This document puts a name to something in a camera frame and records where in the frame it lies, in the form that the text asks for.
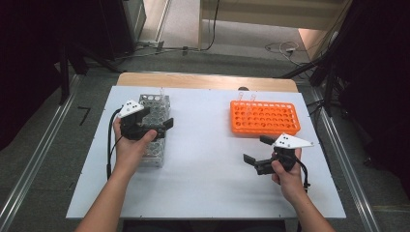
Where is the left hand-held gripper black cable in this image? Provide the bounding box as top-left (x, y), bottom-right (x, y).
top-left (105, 107), bottom-right (124, 180)

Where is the person's left hand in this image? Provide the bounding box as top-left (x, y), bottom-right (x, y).
top-left (112, 117), bottom-right (159, 177)

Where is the person's right hand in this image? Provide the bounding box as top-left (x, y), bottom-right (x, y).
top-left (271, 148), bottom-right (308, 202)

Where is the grey cabinet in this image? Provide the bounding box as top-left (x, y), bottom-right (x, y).
top-left (121, 0), bottom-right (147, 43)

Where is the orange test tube rack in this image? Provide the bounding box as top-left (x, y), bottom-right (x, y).
top-left (229, 100), bottom-right (302, 138)

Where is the hand-held gripper black cable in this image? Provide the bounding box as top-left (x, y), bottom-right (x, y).
top-left (105, 107), bottom-right (124, 180)
top-left (294, 157), bottom-right (311, 192)

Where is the black hanging cable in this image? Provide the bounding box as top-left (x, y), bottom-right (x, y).
top-left (185, 0), bottom-right (220, 52)

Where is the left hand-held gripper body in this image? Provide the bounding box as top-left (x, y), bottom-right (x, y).
top-left (117, 100), bottom-right (165, 141)

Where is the beige wooden furniture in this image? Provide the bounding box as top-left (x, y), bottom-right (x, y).
top-left (198, 0), bottom-right (353, 61)

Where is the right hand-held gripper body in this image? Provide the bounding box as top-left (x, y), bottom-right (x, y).
top-left (253, 132), bottom-right (314, 177)

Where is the metal floor rail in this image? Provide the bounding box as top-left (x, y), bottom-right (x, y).
top-left (0, 74), bottom-right (81, 226)
top-left (307, 85), bottom-right (383, 232)

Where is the white floor cable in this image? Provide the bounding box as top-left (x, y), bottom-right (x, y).
top-left (264, 41), bottom-right (301, 61)

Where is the metal test tube rack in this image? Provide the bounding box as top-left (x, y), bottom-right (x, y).
top-left (137, 94), bottom-right (171, 168)

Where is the black metal stand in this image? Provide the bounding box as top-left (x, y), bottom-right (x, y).
top-left (59, 40), bottom-right (124, 105)
top-left (279, 47), bottom-right (342, 117)

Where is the right hand-held gripper black cable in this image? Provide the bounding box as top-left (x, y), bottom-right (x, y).
top-left (294, 157), bottom-right (311, 192)

